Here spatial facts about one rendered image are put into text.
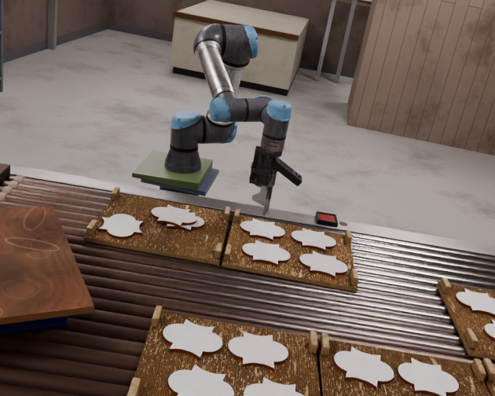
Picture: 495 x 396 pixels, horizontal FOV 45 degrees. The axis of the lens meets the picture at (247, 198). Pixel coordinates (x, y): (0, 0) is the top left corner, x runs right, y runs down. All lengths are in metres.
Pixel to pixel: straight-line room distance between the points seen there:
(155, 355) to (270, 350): 0.27
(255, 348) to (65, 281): 0.47
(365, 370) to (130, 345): 0.56
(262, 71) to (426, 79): 2.08
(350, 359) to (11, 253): 0.86
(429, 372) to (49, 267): 0.95
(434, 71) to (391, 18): 0.75
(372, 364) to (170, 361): 0.48
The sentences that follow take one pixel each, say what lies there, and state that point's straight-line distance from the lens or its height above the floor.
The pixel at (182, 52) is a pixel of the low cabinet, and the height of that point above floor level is 0.30.
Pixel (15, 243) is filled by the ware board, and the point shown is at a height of 1.04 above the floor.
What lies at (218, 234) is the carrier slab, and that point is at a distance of 1.96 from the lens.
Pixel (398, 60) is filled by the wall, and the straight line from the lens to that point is 6.99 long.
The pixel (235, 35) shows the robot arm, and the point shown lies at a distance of 2.22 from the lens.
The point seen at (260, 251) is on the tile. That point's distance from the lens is 1.89.
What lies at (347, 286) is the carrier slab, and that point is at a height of 0.94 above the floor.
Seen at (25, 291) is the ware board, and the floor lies 1.04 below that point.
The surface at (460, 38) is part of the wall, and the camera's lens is 7.04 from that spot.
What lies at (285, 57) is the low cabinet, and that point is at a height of 0.48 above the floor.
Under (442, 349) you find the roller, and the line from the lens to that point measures 1.75.
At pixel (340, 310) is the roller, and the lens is 1.75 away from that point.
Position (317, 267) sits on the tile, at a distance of 1.87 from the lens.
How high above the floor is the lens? 1.84
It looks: 24 degrees down
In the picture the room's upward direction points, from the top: 10 degrees clockwise
